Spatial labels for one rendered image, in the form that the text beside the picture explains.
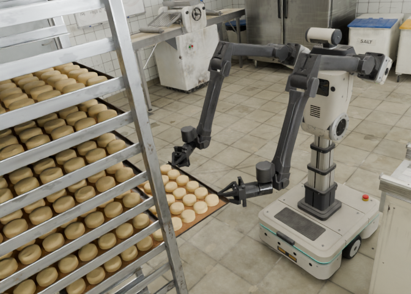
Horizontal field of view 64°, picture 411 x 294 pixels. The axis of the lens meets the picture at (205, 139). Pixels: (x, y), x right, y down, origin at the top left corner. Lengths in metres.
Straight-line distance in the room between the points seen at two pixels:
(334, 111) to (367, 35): 3.31
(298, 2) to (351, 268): 3.73
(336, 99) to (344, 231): 0.80
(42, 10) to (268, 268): 1.91
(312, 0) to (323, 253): 3.68
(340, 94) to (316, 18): 3.29
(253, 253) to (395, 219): 1.06
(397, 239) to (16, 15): 1.49
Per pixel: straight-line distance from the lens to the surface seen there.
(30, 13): 0.74
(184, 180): 1.33
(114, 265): 1.08
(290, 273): 2.22
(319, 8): 4.95
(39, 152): 0.79
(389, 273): 1.75
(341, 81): 1.74
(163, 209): 0.97
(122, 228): 1.04
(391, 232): 1.59
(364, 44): 5.08
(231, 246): 2.37
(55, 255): 0.93
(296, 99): 1.24
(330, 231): 2.12
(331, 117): 1.81
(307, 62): 1.25
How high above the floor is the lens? 1.73
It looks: 29 degrees down
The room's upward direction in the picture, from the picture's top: 8 degrees counter-clockwise
